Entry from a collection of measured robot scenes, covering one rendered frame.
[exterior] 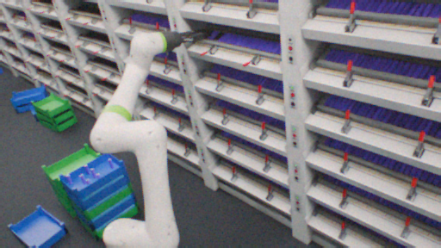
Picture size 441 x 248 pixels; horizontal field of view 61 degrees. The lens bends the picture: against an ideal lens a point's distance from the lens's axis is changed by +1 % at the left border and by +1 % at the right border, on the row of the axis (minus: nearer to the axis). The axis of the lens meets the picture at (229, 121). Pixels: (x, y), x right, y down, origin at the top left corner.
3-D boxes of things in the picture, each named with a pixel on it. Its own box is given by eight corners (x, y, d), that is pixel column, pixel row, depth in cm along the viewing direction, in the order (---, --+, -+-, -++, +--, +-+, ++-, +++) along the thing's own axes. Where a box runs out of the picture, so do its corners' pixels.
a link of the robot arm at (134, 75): (133, 109, 145) (105, 100, 143) (128, 127, 153) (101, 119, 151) (155, 55, 171) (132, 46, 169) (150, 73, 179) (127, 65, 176)
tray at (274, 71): (285, 81, 155) (279, 65, 148) (189, 56, 193) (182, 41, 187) (310, 50, 162) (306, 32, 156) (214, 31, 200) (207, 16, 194)
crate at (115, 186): (83, 211, 205) (78, 201, 201) (68, 195, 218) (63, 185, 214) (130, 182, 222) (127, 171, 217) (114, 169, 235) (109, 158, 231)
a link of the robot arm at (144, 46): (143, 46, 152) (128, 29, 155) (137, 69, 161) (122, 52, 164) (170, 40, 161) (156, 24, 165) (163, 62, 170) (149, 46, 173)
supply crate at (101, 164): (78, 201, 201) (73, 189, 197) (63, 185, 214) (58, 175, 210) (127, 171, 217) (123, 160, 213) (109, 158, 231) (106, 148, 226)
